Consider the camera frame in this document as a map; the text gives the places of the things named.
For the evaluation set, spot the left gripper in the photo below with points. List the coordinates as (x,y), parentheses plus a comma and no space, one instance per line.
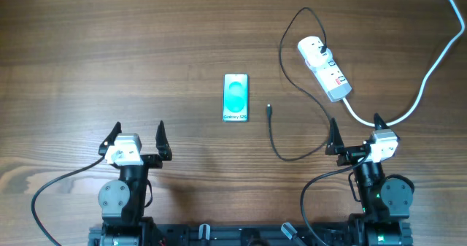
(154,161)

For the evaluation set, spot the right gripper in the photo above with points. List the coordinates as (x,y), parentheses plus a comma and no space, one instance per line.
(336,147)

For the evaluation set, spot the blue Galaxy smartphone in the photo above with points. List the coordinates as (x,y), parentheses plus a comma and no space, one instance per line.
(235,97)

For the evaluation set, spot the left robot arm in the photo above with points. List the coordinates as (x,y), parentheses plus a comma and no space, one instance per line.
(123,201)

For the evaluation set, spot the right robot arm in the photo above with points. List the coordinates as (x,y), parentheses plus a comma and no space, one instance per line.
(385,200)

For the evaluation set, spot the white USB charger plug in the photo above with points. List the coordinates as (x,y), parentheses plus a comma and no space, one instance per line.
(315,58)

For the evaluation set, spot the white power strip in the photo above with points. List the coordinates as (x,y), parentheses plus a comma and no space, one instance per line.
(329,76)

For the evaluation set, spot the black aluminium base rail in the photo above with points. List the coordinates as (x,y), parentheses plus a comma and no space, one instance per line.
(251,235)

